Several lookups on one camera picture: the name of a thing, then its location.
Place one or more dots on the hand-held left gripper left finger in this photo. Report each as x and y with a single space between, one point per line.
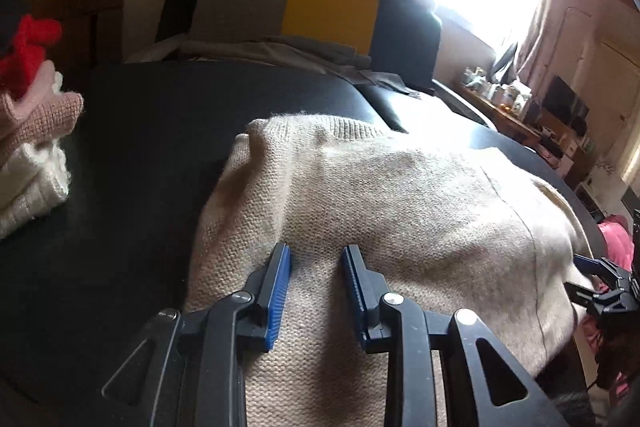
278 292

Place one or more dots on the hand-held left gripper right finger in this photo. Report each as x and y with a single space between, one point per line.
352 292

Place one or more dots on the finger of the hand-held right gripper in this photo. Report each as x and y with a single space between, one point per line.
590 262
585 294

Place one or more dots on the beige knit sweater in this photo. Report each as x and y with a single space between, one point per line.
400 207

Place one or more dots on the dark fuzzy clothing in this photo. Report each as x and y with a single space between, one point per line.
575 409

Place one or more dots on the black television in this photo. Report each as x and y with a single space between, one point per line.
565 102

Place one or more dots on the wooden desk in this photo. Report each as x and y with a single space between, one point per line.
505 117

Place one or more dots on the dark grey hanging cloth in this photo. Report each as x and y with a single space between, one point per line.
505 62

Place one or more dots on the grey hoodie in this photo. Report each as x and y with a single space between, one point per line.
280 49

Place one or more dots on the white knit sweater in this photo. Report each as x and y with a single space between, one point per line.
30 187

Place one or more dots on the grey yellow navy sofa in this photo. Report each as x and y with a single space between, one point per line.
325 7

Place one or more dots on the red fuzzy cloth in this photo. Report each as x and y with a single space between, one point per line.
25 47

